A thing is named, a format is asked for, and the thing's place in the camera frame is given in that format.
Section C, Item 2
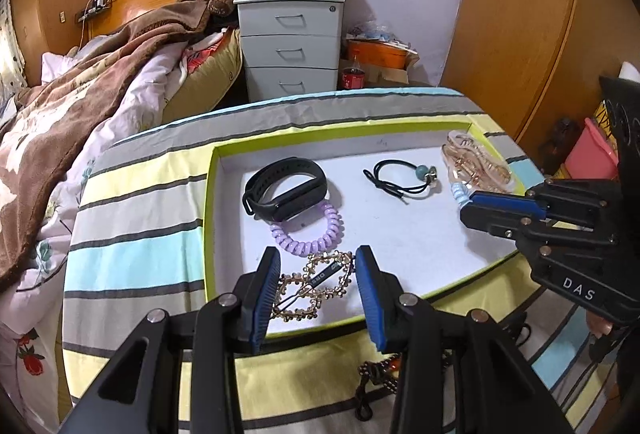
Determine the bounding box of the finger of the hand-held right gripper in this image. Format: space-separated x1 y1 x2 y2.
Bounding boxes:
460 204 615 248
469 179 616 221

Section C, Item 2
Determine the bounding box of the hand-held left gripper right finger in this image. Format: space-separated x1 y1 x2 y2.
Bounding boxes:
354 244 573 434

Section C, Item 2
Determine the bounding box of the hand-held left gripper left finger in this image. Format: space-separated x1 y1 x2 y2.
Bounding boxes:
57 245 282 434

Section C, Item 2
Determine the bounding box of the beige hair claw clip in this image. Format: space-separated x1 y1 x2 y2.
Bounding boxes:
441 130 516 195

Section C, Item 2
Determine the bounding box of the heart-shaped rhinestone hair clip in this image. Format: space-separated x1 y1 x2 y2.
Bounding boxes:
270 250 357 321

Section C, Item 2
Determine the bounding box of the purple spiral hair tie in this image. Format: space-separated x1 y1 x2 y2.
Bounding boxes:
270 199 343 257

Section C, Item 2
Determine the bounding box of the lime green cardboard box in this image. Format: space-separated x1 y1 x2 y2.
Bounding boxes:
204 114 531 340

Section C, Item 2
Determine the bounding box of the black hair tie teal bead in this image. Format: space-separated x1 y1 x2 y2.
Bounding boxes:
363 159 441 205

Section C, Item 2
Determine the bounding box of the black smart band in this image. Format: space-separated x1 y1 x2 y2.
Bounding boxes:
242 157 329 222

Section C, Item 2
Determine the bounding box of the person's right hand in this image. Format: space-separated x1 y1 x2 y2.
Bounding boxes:
586 313 615 340

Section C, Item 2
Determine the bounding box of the dark brown bag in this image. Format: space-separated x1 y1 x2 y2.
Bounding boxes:
540 117 583 175

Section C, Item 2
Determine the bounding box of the pink plastic bin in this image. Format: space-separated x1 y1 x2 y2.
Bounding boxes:
564 117 621 182

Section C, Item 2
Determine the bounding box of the yellow printed box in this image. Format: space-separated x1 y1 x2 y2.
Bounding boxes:
592 99 621 137

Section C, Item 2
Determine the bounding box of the orange plastic basin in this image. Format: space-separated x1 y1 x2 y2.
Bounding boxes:
346 38 408 72

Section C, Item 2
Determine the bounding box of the cola bottle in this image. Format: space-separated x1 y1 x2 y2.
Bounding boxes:
340 56 366 90

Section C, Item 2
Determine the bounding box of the yellow patterned pillow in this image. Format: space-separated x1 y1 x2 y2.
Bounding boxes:
162 27 244 122

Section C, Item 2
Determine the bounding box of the white floral quilt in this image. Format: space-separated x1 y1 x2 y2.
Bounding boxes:
0 42 201 420

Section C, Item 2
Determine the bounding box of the grey nightstand with drawers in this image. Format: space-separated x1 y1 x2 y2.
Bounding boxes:
233 0 347 104

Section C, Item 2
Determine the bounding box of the brown fleece blanket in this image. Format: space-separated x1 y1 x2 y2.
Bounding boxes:
0 0 211 290

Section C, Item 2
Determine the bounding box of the dotted curtain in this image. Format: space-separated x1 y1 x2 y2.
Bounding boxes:
0 0 26 90

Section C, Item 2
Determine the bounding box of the brown beaded necklace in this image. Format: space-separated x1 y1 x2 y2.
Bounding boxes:
356 351 451 420

